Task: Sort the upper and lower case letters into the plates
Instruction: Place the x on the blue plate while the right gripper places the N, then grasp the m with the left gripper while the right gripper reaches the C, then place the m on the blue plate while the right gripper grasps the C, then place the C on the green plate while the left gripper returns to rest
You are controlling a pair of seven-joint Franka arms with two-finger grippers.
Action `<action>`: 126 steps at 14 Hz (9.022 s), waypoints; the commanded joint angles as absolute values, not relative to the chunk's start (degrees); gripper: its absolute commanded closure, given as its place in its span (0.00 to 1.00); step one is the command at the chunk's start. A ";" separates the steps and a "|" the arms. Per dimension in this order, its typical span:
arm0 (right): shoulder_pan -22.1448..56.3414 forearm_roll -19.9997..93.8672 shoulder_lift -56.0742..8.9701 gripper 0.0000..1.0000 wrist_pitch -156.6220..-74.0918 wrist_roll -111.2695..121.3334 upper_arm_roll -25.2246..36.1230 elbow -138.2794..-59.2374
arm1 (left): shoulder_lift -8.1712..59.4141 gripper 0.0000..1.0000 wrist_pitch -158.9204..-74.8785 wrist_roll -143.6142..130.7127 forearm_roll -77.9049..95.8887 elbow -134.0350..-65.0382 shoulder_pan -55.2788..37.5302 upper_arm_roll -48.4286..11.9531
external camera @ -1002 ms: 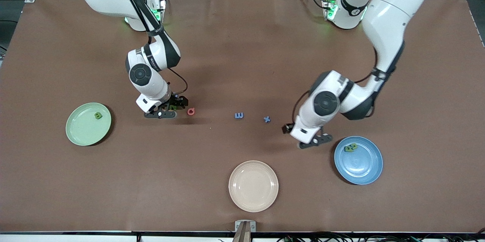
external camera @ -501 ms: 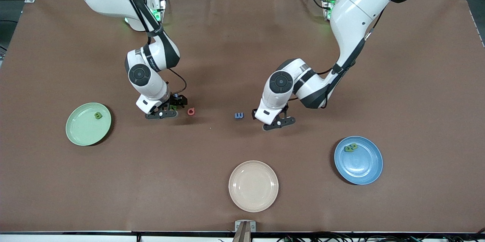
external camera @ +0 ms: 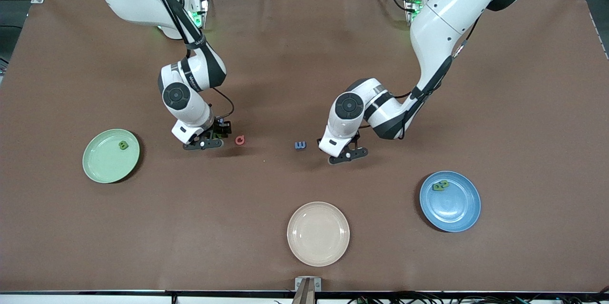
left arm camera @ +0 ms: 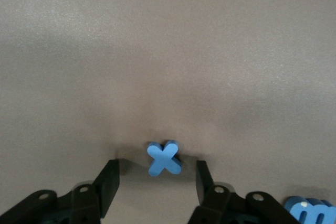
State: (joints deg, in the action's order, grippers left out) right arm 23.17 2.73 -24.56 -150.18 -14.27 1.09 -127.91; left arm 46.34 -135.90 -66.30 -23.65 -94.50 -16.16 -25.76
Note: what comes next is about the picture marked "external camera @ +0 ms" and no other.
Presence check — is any brown table cover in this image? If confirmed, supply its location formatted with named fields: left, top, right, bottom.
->
left=0, top=0, right=609, bottom=293

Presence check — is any beige round plate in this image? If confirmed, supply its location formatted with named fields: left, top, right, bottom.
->
left=287, top=201, right=351, bottom=267

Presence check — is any blue round plate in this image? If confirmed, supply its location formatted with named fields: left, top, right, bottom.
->
left=419, top=171, right=481, bottom=233

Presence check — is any green round plate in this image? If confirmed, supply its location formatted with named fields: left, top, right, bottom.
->
left=82, top=128, right=141, bottom=184

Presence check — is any grey metal bracket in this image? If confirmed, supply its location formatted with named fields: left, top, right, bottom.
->
left=295, top=276, right=322, bottom=292

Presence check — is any brown camera pole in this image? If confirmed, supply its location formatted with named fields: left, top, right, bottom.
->
left=291, top=278, right=316, bottom=304

